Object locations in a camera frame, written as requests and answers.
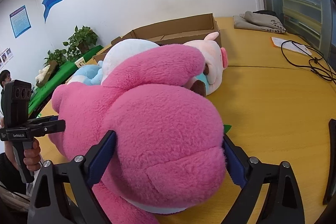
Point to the cardboard box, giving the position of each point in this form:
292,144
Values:
183,24

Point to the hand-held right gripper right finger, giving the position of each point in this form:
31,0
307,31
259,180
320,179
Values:
235,166

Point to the black curved bar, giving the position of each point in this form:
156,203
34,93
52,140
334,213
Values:
331,161

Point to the green felt piece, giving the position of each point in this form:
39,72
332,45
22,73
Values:
227,128

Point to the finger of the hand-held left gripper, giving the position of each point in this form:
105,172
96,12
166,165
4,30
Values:
44,119
52,127

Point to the small potted plant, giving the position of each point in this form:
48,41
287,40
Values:
56,56

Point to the glass door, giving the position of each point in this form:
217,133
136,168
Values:
296,3

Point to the white paper sheet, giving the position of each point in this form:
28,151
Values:
278,43

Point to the large potted plant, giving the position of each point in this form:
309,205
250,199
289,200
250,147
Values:
81,39

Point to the grey cloth bag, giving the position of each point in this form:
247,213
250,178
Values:
258,22

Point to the patterned paper cup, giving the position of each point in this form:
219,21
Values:
79,62

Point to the blue framed wall poster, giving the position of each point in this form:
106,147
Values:
21,22

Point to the blue white plush toy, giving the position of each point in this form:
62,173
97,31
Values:
123,56

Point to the wall photos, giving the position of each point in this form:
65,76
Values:
6,56

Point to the pink pig plush toy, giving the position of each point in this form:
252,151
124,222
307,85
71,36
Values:
212,56

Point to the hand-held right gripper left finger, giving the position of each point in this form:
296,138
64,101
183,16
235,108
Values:
105,158

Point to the person's left hand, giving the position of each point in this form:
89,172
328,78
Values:
32,158

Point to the cream plush toy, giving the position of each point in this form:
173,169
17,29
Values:
42,75

